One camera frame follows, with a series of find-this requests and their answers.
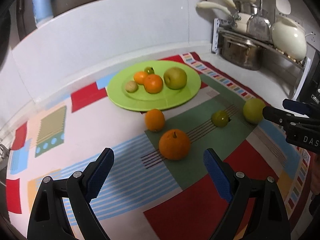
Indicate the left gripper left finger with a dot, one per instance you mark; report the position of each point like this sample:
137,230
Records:
48,218

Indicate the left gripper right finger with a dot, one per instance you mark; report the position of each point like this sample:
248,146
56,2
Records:
268,219

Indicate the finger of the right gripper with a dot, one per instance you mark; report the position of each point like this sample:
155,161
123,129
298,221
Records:
288,120
309,109

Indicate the light green apple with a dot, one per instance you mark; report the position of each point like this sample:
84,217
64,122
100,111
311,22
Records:
253,110

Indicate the small green tomato fruit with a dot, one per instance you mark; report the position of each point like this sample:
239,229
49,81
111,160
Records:
220,119

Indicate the large orange with stem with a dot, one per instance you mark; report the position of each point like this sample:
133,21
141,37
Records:
174,144

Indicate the medium orange tangerine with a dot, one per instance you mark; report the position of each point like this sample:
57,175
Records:
154,120

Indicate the small yellow-brown fruit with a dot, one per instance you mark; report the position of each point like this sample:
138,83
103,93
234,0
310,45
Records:
131,86

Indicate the person's right hand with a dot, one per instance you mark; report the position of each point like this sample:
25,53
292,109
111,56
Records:
315,182

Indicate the black appliance right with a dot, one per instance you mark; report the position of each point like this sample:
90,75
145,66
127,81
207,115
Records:
310,89

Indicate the white ceramic pot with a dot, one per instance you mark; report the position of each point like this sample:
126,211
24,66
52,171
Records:
290,37

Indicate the metal dish rack shelf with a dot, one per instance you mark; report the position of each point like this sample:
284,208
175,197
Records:
288,69

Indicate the stainless steel pot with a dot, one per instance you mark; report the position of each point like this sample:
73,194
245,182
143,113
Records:
241,52

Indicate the colourful patterned table mat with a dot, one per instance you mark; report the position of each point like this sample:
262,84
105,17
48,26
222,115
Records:
146,196

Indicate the metal skimmer ladle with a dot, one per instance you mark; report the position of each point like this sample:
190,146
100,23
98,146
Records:
258,26

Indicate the white rice paddle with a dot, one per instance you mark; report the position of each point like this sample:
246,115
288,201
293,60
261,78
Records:
283,6

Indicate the steel lidded pot behind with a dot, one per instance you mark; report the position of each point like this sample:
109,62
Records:
248,6

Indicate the brownish green pear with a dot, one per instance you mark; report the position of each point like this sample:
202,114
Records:
175,78

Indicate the green round plate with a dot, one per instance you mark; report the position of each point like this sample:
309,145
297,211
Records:
141,100

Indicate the small orange on plate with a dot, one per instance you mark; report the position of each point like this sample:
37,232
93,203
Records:
139,77

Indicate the white blue pump bottle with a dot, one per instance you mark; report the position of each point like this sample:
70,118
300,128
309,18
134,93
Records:
42,11

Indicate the cream-handled pan lower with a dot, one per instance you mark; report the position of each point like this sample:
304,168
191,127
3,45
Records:
238,19

